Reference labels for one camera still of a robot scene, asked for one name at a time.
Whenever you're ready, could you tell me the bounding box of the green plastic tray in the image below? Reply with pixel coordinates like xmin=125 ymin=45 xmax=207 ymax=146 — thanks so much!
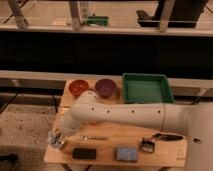
xmin=122 ymin=73 xmax=175 ymax=104

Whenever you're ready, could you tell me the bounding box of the black rectangular sponge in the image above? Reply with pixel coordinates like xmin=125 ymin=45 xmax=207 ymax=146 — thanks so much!
xmin=72 ymin=148 xmax=97 ymax=159

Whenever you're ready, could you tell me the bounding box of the metal cup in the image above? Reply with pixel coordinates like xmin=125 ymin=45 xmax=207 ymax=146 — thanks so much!
xmin=140 ymin=138 xmax=155 ymax=153

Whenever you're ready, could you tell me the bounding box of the metal spoon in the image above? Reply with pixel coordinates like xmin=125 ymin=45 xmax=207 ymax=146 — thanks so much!
xmin=80 ymin=136 xmax=108 ymax=141

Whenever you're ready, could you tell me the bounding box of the small green box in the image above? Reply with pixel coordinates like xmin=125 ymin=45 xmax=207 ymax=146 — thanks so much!
xmin=86 ymin=16 xmax=109 ymax=26

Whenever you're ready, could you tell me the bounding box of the black handled tool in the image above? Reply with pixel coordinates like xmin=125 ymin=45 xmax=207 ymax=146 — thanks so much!
xmin=153 ymin=133 xmax=183 ymax=141

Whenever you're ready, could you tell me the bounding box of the red bowl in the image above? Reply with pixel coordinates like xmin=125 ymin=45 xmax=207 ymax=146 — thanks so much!
xmin=69 ymin=80 xmax=89 ymax=97

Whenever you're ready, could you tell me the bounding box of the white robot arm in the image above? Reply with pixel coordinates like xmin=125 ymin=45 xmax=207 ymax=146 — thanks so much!
xmin=48 ymin=91 xmax=213 ymax=171

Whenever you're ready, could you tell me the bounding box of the blue folded towel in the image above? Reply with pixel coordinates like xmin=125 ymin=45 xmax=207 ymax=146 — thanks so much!
xmin=116 ymin=146 xmax=138 ymax=162

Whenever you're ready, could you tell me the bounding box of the purple bowl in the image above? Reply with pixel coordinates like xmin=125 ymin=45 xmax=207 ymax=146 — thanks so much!
xmin=95 ymin=79 xmax=117 ymax=98

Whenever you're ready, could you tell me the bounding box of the black office chair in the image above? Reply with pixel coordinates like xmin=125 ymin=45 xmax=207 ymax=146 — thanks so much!
xmin=136 ymin=0 xmax=209 ymax=28

